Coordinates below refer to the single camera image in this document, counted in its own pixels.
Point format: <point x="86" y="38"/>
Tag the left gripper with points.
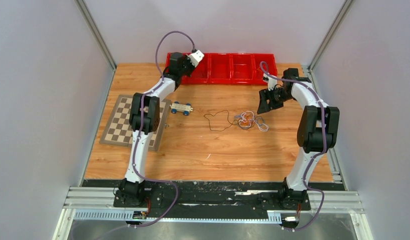
<point x="187" y="60"/>

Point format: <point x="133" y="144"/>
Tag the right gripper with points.
<point x="265" y="95"/>

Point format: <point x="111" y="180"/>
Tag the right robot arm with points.
<point x="317" y="130"/>

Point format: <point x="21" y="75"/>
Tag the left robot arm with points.
<point x="144" y="119"/>

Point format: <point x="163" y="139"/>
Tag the red bin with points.
<point x="242" y="69"/>
<point x="200" y="74"/>
<point x="220" y="69"/>
<point x="271" y="68"/>
<point x="174" y="67"/>

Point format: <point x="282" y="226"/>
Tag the white toy car blue wheels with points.
<point x="186" y="109"/>

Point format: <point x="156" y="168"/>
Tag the checkered chessboard mat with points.
<point x="118" y="130"/>

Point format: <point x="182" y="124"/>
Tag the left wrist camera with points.
<point x="196" y="57"/>

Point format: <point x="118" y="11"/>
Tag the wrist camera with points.
<point x="271" y="82"/>
<point x="196" y="57"/>

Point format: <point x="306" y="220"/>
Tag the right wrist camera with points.
<point x="271" y="82"/>

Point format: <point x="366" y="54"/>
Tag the right aluminium frame post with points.
<point x="347" y="4"/>

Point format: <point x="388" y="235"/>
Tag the aluminium frame post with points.
<point x="85" y="12"/>
<point x="347" y="4"/>

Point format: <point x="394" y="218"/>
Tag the left aluminium frame post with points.
<point x="85" y="12"/>

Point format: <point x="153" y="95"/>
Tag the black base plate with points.
<point x="203" y="199"/>

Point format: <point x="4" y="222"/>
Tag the aluminium front rail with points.
<point x="96" y="203"/>

